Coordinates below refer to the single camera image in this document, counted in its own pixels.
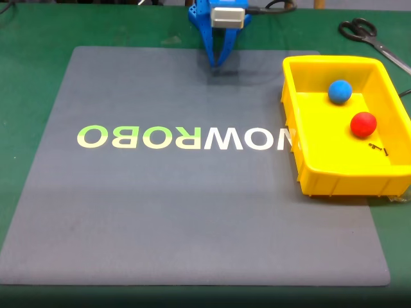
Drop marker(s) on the red ball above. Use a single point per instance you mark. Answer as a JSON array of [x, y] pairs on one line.
[[363, 124]]

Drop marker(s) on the blue ball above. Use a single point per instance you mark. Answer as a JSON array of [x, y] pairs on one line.
[[340, 91]]

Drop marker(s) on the yellow plastic bin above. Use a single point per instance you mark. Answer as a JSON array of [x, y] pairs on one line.
[[337, 154]]

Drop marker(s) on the black scissors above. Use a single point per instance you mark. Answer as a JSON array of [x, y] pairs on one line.
[[379, 46]]

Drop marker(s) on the grey mat with NOWROBO print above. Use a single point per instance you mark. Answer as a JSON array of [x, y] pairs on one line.
[[160, 208]]

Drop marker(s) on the clear plastic bag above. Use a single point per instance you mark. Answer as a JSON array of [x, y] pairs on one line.
[[399, 199]]

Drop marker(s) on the grey camera box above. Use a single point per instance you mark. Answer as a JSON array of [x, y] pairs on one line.
[[228, 17]]

